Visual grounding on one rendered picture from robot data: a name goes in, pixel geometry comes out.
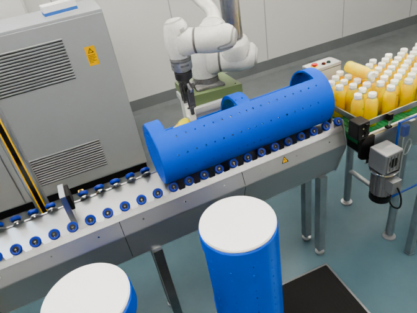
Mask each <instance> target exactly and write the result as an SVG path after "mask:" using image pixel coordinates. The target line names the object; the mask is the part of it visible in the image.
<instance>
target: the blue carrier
mask: <svg viewBox="0 0 417 313"><path fill-rule="evenodd" d="M234 104H235V105H234ZM333 112H334V94H333V90H332V87H331V85H330V82H329V81H328V79H327V78H326V76H325V75H324V74H323V73H322V72H321V71H319V70H317V69H316V68H306V69H303V70H300V71H297V72H295V73H294V74H293V75H292V77H291V80H290V86H286V87H284V88H281V89H278V90H275V91H272V92H270V93H267V94H263V95H261V96H258V97H256V98H252V99H248V97H247V96H246V95H245V94H243V93H241V92H236V93H233V94H229V95H227V96H224V97H223V98H222V101H221V110H219V111H215V112H213V113H210V114H207V115H204V116H201V117H198V118H197V120H194V121H192V122H189V123H186V124H183V125H180V126H178V127H175V128H173V127H174V126H173V127H170V128H167V129H164V127H163V125H162V123H161V122H160V121H159V120H158V119H156V120H153V121H151V122H147V123H145V124H143V135H144V138H145V142H146V146H147V148H148V151H149V154H150V157H151V159H152V162H153V164H154V166H155V168H156V171H157V173H158V175H159V177H160V178H161V180H162V182H163V183H164V184H169V183H171V182H173V181H176V180H179V179H181V178H184V177H186V176H189V175H192V174H194V173H196V172H199V171H202V170H204V169H207V168H210V167H211V166H214V165H217V164H219V163H222V162H224V161H227V160H230V159H232V158H234V157H238V156H240V155H242V154H245V153H248V152H250V151H252V150H255V149H257V148H260V147H263V146H265V145H268V144H270V143H272V142H276V141H278V140H280V139H283V138H286V137H288V136H291V135H293V134H296V133H298V132H301V131H303V130H306V129H309V128H311V127H314V126H316V125H318V124H322V123H324V122H326V121H328V120H329V119H330V118H331V116H332V115H333ZM185 132H186V133H185ZM232 134H233V135H232ZM176 136H177V137H176ZM205 144H206V145H205ZM187 151H188V152H187Z"/></svg>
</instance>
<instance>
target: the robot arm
mask: <svg viewBox="0 0 417 313"><path fill-rule="evenodd" d="M192 1H193V2H194V3H195V4H196V5H197V6H199V7H200V8H201V10H203V11H204V12H205V13H206V15H207V17H206V18H205V19H204V20H203V21H202V23H201V24H200V25H199V27H187V23H186V22H185V20H184V19H183V18H181V17H175V18H171V19H168V20H167V21H166V22H165V24H164V27H163V35H164V44H165V47H166V51H167V53H168V55H169V59H170V62H171V68H172V70H173V72H174V75H175V79H176V81H177V82H178V84H179V89H180V92H181V98H182V101H184V107H185V110H186V117H187V116H188V115H189V117H190V121H191V122H192V121H194V120H197V118H196V114H195V107H196V105H195V97H194V89H195V90H196V91H197V92H201V91H204V90H207V89H211V88H216V87H219V86H224V85H225V82H223V81H220V80H219V78H218V73H220V72H234V71H243V70H247V69H249V68H252V67H253V66H254V65H255V64H256V63H257V60H258V48H257V46H256V45H255V44H254V43H252V42H249V40H248V37H247V36H246V35H245V34H244V33H243V31H242V25H241V14H240V2H239V0H219V1H220V9H221V14H222V18H221V16H220V12H219V10H218V7H217V6H216V5H215V4H214V2H213V1H212V0H192ZM191 78H193V81H189V80H190V79H191Z"/></svg>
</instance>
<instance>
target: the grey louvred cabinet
mask: <svg viewBox="0 0 417 313"><path fill-rule="evenodd" d="M76 5H77V7H78V10H76V11H71V12H67V13H64V14H60V15H57V16H53V17H49V18H45V17H44V16H43V15H42V12H41V11H36V12H31V13H28V14H23V15H20V16H15V17H10V18H7V19H2V20H0V107H1V109H2V111H3V113H4V115H5V116H6V119H7V121H8V123H9V125H10V126H11V129H12V131H13V132H14V134H15V136H16V138H17V140H18V142H19V144H20V146H21V148H22V150H23V152H24V154H25V155H26V157H27V159H28V161H29V163H30V165H31V167H32V169H33V171H34V173H35V175H36V177H37V179H38V181H39V183H40V185H41V187H42V189H43V191H44V193H45V195H46V197H47V199H48V200H49V202H53V201H56V200H59V199H60V198H59V194H58V188H57V186H58V185H60V184H63V185H66V184H67V185H68V187H69V190H70V191H71V194H72V195H73V194H76V193H78V190H80V189H84V190H87V189H90V188H93V187H95V186H96V185H98V184H104V183H108V182H110V181H111V180H112V179H114V178H122V177H124V176H125V175H126V174H128V173H136V172H139V171H140V170H141V169H142V168H144V167H147V165H146V162H147V160H146V156H145V153H144V150H143V146H142V144H141V140H140V136H139V133H138V129H137V126H136V123H135V119H134V116H133V113H132V109H131V106H130V103H129V100H128V96H127V92H126V89H125V86H124V83H123V79H122V75H121V73H120V69H119V65H118V63H117V59H116V56H115V52H114V48H113V46H112V42H111V39H110V35H109V31H108V29H107V25H106V22H105V19H104V15H103V12H102V9H101V8H100V6H99V5H98V4H97V3H96V2H95V0H84V1H79V2H76ZM33 208H35V206H34V204H33V202H32V200H31V198H30V196H29V195H28V193H27V191H26V189H25V188H24V185H23V184H22V182H21V180H20V178H19V176H18V175H17V173H16V171H15V169H14V167H13V165H12V163H11V162H10V160H9V158H8V156H7V155H6V153H5V151H4V149H3V147H2V145H1V143H0V220H1V219H5V218H7V217H10V216H13V215H16V214H19V213H21V212H25V211H27V210H30V209H33Z"/></svg>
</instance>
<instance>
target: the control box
mask: <svg viewBox="0 0 417 313"><path fill-rule="evenodd" d="M328 60H330V61H331V62H330V63H327V61H328ZM322 62H325V63H326V64H325V65H322V64H321V63H322ZM313 63H317V64H318V65H317V66H312V63H309V64H307V65H303V66H302V69H306V68H316V69H317V70H319V71H321V72H322V73H323V74H324V75H325V76H326V78H327V79H328V80H332V76H333V75H336V72H337V71H338V70H341V61H340V60H337V59H335V58H332V57H328V58H324V59H322V60H318V61H315V62H313Z"/></svg>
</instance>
